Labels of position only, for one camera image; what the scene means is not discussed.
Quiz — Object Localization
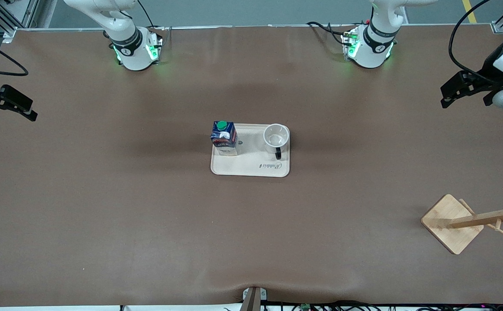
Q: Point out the wooden cup hanging rack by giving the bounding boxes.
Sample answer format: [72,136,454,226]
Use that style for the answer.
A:
[421,186,503,255]

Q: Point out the brown table cover mat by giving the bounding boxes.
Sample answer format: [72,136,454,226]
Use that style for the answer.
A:
[0,25,503,308]

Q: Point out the cream rectangular serving tray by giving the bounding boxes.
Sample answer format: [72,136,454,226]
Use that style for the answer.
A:
[210,124,291,178]

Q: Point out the black right base cable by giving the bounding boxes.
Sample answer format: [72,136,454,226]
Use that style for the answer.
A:
[137,0,165,33]

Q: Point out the blue milk carton green cap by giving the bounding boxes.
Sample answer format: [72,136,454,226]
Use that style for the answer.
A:
[210,121,238,156]

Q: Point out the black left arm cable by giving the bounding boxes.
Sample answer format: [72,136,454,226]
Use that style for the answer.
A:
[448,0,494,75]

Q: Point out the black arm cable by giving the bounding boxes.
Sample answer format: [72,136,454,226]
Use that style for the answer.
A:
[448,0,494,75]
[0,34,29,77]

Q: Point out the white smiley mug black handle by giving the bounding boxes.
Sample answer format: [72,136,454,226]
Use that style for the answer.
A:
[263,124,290,160]

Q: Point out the black left base cable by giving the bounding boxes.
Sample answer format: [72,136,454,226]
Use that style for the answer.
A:
[307,22,348,47]

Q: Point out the black base cable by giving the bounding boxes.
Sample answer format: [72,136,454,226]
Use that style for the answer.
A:
[137,0,165,33]
[307,22,348,47]

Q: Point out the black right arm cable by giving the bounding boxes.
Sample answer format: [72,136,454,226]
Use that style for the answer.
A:
[0,34,29,77]

